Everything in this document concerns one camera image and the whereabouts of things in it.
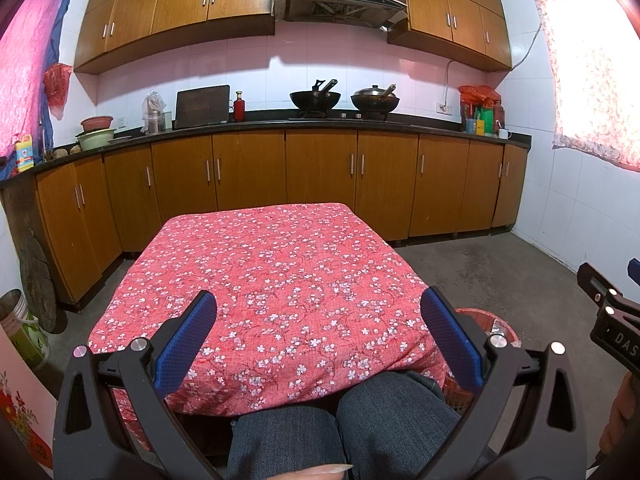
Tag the narrow wooden wall cabinet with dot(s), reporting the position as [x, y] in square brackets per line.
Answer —
[450, 10]

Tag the dark bottle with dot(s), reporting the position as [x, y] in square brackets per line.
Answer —
[498, 117]

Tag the gas stove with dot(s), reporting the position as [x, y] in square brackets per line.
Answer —
[337, 115]

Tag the person's right hand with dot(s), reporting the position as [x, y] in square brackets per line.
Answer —
[622, 415]

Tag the round wooden chopping block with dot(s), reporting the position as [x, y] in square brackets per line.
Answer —
[37, 280]

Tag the jars in clear bag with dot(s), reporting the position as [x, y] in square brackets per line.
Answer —
[154, 115]

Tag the wooden kitchen base cabinets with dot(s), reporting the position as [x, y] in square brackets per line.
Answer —
[320, 170]

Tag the wide wooden wall cabinet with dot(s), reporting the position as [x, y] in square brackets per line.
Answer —
[180, 5]

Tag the person's right leg in jeans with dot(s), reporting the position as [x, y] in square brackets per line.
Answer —
[395, 420]

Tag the blue cup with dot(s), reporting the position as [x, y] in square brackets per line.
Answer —
[470, 126]

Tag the green and white bucket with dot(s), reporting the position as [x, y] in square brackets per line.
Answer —
[25, 340]

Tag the yellow and blue box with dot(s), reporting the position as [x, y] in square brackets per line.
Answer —
[24, 154]

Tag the dark cutting board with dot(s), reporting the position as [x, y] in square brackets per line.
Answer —
[201, 107]

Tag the pink floral window curtain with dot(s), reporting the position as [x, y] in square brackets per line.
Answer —
[595, 75]

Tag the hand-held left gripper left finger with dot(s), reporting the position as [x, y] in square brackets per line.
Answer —
[185, 341]

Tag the pink curtain with blue border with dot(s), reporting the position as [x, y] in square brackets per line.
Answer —
[27, 70]

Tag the red plastic basket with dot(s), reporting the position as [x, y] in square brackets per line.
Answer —
[512, 336]

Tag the red basin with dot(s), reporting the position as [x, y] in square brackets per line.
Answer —
[97, 123]

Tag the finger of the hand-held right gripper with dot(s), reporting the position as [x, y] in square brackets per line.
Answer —
[597, 285]
[635, 267]

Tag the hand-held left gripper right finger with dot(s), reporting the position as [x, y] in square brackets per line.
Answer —
[452, 341]

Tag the person's left hand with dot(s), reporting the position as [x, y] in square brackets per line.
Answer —
[320, 472]

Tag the red bag over bottles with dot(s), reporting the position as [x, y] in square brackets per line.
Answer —
[477, 95]

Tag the open black wok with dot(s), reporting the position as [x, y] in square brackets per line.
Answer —
[315, 100]

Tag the person's leg in jeans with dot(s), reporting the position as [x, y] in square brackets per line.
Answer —
[395, 420]
[290, 440]

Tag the green box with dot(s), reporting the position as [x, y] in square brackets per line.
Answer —
[483, 121]

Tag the red bottle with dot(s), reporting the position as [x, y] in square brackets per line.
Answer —
[239, 109]

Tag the hanging red plastic bag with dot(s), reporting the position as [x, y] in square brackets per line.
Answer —
[57, 87]

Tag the person's left leg in jeans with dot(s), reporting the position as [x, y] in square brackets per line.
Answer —
[290, 440]

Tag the floral printed board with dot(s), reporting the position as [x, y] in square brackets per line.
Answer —
[22, 405]

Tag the white mug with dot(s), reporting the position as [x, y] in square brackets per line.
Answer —
[503, 134]

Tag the red floral tablecloth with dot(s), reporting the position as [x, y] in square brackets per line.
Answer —
[280, 285]

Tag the black wok with lid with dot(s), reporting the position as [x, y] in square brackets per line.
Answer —
[375, 99]

